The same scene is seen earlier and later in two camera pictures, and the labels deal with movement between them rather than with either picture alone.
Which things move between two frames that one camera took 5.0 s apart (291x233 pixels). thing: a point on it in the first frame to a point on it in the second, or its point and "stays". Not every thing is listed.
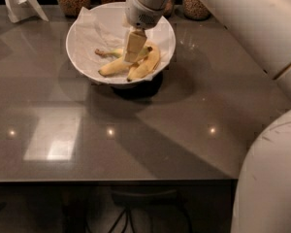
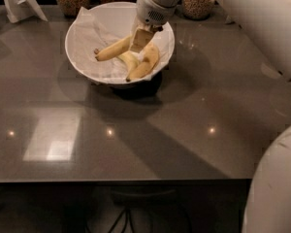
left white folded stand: (20, 3) stays
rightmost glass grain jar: (192, 8) stays
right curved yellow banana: (146, 65) stays
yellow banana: (120, 66) to (113, 49)
